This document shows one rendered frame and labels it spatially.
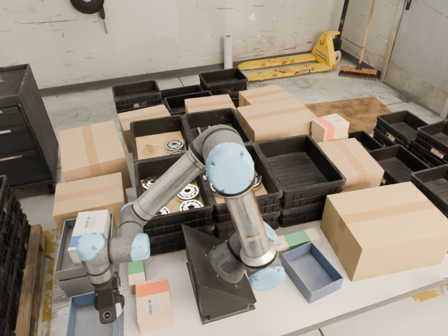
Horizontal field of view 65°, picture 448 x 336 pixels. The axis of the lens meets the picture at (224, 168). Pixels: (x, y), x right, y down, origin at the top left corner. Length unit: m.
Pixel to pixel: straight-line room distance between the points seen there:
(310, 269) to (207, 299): 0.48
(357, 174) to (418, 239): 0.45
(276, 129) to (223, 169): 1.16
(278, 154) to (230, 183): 1.02
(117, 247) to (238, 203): 0.36
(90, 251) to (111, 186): 0.73
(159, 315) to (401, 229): 0.95
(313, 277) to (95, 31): 3.89
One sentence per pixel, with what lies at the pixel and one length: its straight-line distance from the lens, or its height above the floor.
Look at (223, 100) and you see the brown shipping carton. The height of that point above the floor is 0.86.
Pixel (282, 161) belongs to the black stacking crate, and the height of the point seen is 0.83.
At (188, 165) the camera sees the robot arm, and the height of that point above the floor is 1.31.
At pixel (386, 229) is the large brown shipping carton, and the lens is 1.51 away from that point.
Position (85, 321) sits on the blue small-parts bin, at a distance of 1.41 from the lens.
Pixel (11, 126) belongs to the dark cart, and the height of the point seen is 0.67.
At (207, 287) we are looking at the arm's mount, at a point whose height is 0.92.
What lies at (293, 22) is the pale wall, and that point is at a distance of 5.34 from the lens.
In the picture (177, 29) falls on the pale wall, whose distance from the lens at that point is 4.79.
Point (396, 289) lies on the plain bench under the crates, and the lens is 1.60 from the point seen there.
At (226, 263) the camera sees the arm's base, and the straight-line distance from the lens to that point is 1.28.
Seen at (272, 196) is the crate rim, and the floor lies 0.93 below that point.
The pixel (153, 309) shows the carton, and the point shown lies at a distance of 1.36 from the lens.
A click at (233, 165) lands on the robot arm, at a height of 1.41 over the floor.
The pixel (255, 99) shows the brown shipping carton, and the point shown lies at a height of 0.86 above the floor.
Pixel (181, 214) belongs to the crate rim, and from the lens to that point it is 1.42.
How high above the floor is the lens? 1.92
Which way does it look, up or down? 38 degrees down
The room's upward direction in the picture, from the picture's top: 1 degrees counter-clockwise
